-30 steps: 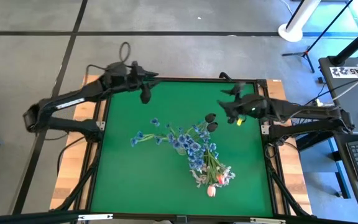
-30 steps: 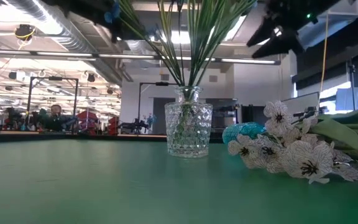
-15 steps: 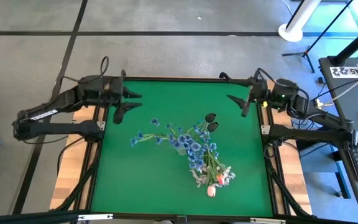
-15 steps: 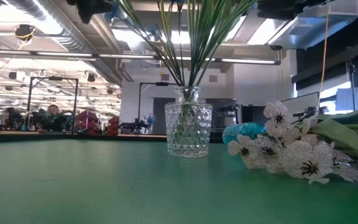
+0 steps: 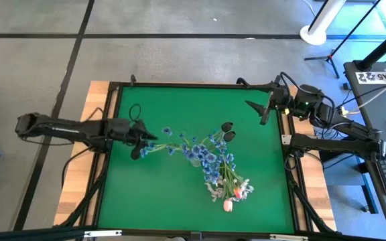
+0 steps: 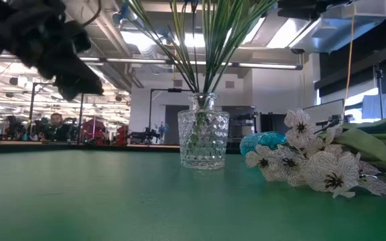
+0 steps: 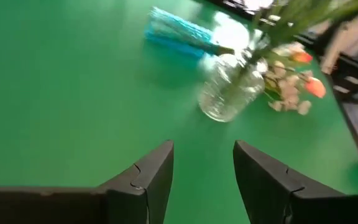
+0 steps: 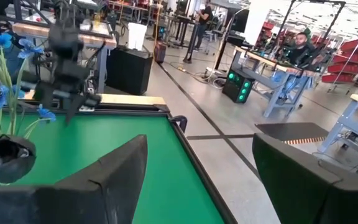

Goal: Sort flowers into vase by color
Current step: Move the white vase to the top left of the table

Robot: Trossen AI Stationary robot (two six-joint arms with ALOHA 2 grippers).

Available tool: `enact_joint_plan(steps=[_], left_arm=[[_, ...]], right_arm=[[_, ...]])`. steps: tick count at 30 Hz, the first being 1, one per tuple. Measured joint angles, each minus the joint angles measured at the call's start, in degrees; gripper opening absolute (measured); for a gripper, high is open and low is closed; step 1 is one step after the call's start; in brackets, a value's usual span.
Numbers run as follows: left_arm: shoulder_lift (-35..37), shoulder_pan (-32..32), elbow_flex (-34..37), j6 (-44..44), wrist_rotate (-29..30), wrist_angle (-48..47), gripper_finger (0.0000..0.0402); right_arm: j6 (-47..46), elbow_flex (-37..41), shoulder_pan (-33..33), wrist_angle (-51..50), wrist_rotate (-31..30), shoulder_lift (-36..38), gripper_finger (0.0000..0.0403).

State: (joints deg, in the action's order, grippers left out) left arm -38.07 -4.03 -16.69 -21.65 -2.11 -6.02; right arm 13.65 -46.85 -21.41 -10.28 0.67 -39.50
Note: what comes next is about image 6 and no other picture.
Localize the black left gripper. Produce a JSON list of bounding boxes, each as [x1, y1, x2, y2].
[[1, 0, 104, 102]]

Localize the clear textured glass vase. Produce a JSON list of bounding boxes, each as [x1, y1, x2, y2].
[[177, 92, 231, 170]]

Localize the teal blue glass vase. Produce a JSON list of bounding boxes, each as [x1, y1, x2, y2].
[[239, 131, 287, 157]]

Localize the background blue flowers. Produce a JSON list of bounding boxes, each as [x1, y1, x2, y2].
[[155, 122, 170, 145]]

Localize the person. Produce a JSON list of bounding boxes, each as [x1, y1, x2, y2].
[[44, 112, 72, 141]]

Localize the red background machine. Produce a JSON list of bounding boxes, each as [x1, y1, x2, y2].
[[80, 118, 105, 145]]

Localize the grey door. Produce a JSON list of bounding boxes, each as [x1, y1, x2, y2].
[[164, 105, 180, 145]]

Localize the green table mat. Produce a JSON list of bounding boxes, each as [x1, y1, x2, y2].
[[0, 152, 386, 241]]

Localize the grey cabinet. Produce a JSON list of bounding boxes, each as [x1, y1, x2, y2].
[[228, 106, 259, 148]]

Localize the black upright panel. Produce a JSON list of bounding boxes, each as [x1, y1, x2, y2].
[[259, 112, 290, 135]]

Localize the white whiteboard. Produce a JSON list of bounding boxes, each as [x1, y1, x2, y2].
[[302, 98, 345, 116]]

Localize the black light stand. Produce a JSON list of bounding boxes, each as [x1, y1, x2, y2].
[[373, 64, 386, 121]]

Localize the yellow hanging cord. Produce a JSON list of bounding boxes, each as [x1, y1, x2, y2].
[[342, 0, 357, 118]]

